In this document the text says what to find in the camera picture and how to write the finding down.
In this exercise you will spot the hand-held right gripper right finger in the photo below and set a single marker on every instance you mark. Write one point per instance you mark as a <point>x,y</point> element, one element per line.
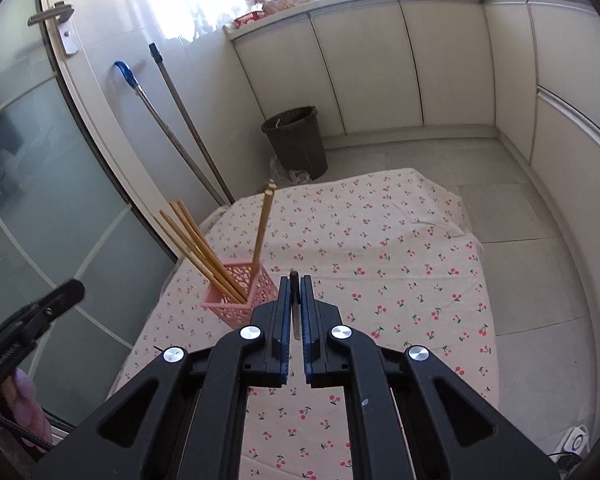
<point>306,320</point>

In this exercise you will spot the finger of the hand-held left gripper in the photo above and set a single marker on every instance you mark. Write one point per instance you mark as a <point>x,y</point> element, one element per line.
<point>55,300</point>

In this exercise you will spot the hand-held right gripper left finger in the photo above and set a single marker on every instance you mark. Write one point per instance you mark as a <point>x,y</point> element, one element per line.
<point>282,320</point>

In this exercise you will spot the dark wooden chopstick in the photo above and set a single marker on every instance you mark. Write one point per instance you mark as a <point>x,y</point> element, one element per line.
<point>294,287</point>

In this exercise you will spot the pink lattice chopstick holder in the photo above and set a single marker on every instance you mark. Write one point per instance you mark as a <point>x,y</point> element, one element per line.
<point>262,285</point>

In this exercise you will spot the bundle of chopsticks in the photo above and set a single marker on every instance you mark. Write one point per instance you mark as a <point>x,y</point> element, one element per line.
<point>202,247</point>

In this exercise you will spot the person's left forearm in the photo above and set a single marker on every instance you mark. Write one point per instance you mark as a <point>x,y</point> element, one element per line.
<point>30,410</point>

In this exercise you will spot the cherry print tablecloth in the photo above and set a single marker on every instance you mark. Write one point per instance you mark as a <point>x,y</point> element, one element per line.
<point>380,260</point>

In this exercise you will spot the clear plastic bag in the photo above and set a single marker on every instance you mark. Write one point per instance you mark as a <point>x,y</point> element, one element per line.
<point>292,174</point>

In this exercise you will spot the brown trash bin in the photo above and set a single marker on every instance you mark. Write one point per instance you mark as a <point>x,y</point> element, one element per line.
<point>297,140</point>

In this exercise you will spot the metal pole with black tip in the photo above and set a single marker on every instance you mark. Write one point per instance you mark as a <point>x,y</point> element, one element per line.
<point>190,120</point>

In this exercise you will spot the white kitchen cabinets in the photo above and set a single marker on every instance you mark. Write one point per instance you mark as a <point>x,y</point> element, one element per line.
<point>430,60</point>

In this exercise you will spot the white power strip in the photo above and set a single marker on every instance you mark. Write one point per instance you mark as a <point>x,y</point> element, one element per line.
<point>574,441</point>

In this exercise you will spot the red plastic basket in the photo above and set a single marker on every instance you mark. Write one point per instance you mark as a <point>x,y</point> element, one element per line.
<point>249,19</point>

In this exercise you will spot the woven basket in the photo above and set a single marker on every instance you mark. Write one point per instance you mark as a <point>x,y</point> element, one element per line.
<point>280,5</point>

